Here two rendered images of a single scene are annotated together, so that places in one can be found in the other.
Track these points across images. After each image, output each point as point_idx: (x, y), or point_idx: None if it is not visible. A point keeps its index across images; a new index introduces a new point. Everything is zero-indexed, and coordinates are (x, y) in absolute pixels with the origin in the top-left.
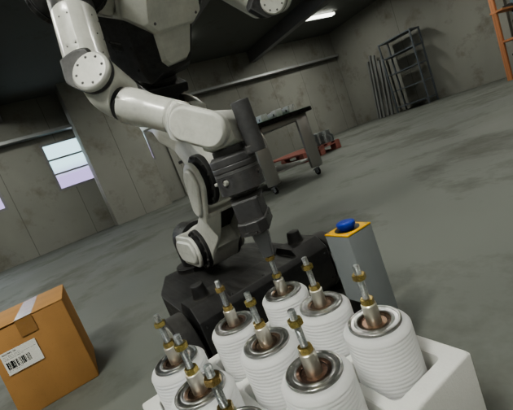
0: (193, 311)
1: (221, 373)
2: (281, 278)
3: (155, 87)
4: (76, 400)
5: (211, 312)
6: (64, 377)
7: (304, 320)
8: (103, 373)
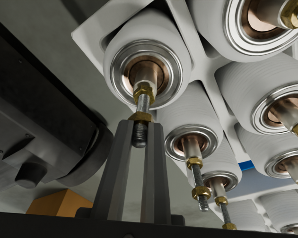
0: (68, 170)
1: (294, 151)
2: (151, 85)
3: None
4: (90, 191)
5: (65, 151)
6: (76, 206)
7: (280, 51)
8: (66, 186)
